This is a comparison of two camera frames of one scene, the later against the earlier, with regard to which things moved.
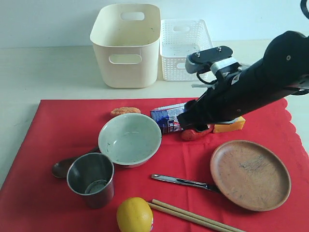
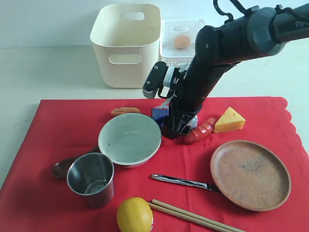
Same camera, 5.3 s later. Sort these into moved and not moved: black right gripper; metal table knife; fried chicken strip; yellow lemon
Moved: black right gripper
Not moved: yellow lemon; fried chicken strip; metal table knife
